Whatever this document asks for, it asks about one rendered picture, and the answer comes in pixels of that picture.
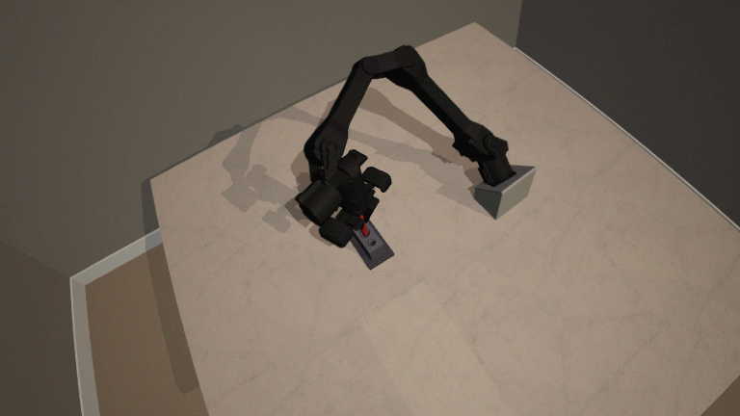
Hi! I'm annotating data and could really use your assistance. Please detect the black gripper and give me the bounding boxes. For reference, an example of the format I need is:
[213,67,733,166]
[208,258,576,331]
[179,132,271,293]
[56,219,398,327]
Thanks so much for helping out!
[318,167,392,248]

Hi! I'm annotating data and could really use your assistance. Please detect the red peg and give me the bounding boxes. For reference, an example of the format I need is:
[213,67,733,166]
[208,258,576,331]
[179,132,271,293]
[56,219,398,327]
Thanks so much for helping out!
[360,215,368,236]

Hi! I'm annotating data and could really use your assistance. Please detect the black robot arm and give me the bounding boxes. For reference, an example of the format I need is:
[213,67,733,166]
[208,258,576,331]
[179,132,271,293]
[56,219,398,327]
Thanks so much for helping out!
[295,45,516,227]

